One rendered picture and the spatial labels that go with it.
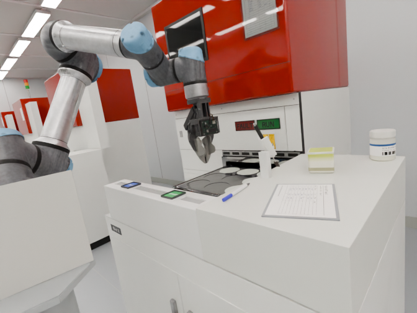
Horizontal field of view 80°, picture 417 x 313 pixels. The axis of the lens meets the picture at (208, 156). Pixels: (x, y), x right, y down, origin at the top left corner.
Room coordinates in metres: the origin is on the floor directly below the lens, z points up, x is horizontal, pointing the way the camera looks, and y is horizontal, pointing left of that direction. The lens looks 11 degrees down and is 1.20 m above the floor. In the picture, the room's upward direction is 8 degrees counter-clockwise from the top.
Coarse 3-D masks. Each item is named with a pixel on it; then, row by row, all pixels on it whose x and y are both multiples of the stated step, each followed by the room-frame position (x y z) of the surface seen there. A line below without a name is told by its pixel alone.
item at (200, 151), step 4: (196, 140) 0.81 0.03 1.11; (200, 140) 0.82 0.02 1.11; (196, 144) 0.81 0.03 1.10; (200, 144) 0.80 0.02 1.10; (196, 148) 0.81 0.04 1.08; (200, 148) 0.80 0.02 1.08; (204, 148) 0.78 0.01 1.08; (196, 152) 0.81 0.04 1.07; (200, 152) 0.80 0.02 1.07; (204, 152) 0.78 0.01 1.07; (200, 156) 0.82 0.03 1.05; (204, 156) 0.82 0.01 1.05; (204, 160) 0.82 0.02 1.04
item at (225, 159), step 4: (224, 156) 1.33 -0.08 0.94; (228, 156) 1.31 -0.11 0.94; (232, 156) 1.29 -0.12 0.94; (236, 156) 1.28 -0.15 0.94; (240, 156) 1.26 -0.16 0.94; (244, 156) 1.25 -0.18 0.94; (248, 156) 1.23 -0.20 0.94; (224, 160) 1.33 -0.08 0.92; (228, 160) 1.31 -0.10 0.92; (232, 160) 1.29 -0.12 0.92; (236, 160) 1.27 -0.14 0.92; (240, 160) 1.25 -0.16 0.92; (244, 160) 1.23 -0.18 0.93; (248, 160) 1.22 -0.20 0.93; (252, 160) 1.20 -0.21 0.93; (256, 160) 1.18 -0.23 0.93; (272, 160) 1.12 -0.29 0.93; (276, 160) 1.11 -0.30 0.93; (280, 160) 1.09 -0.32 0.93; (284, 160) 1.08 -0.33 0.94; (288, 160) 1.07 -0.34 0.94; (224, 164) 1.33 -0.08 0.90
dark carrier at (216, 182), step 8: (224, 168) 1.23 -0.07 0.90; (240, 168) 1.18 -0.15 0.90; (248, 168) 1.16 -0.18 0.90; (256, 168) 1.14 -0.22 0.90; (208, 176) 1.12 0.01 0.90; (216, 176) 1.10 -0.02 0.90; (224, 176) 1.08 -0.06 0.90; (232, 176) 1.07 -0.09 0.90; (240, 176) 1.05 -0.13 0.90; (248, 176) 1.03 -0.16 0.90; (256, 176) 1.01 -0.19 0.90; (184, 184) 1.04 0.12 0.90; (192, 184) 1.03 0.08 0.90; (200, 184) 1.01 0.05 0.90; (208, 184) 0.99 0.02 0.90; (216, 184) 0.98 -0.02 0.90; (224, 184) 0.96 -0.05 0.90; (232, 184) 0.95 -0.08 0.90; (240, 184) 0.93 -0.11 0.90; (216, 192) 0.88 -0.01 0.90; (224, 192) 0.87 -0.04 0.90
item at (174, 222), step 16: (112, 192) 0.93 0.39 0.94; (128, 192) 0.84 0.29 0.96; (144, 192) 0.81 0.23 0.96; (160, 192) 0.80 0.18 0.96; (112, 208) 0.96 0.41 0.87; (128, 208) 0.86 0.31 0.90; (144, 208) 0.78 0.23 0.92; (160, 208) 0.71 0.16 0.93; (176, 208) 0.65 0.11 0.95; (192, 208) 0.61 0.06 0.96; (128, 224) 0.87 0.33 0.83; (144, 224) 0.79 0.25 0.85; (160, 224) 0.72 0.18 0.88; (176, 224) 0.66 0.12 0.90; (192, 224) 0.61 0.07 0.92; (176, 240) 0.67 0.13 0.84; (192, 240) 0.62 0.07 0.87
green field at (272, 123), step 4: (260, 120) 1.16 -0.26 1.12; (264, 120) 1.15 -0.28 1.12; (268, 120) 1.13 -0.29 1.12; (272, 120) 1.12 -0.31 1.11; (276, 120) 1.10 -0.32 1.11; (260, 124) 1.16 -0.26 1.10; (264, 124) 1.15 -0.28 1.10; (268, 124) 1.13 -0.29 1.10; (272, 124) 1.12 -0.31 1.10; (276, 124) 1.11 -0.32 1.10; (260, 128) 1.17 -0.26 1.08; (264, 128) 1.15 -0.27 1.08; (268, 128) 1.14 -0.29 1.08; (272, 128) 1.12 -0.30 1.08
